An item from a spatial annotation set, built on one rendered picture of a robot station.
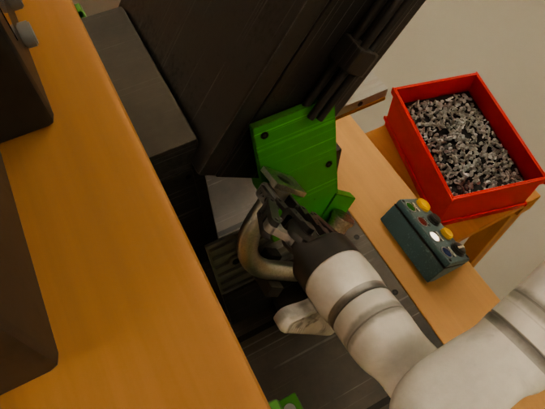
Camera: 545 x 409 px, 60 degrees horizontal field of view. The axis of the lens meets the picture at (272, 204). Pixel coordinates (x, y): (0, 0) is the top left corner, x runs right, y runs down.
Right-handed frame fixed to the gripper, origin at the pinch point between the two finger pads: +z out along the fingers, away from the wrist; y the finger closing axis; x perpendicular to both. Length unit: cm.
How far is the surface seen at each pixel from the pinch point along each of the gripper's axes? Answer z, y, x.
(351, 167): 22.4, -35.2, -1.8
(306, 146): 2.9, -1.6, -7.1
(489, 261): 32, -149, 12
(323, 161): 2.9, -5.9, -6.3
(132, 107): 16.4, 15.3, 1.6
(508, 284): 22, -151, 14
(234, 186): 29.1, -17.3, 13.8
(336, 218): 0.4, -12.8, 0.2
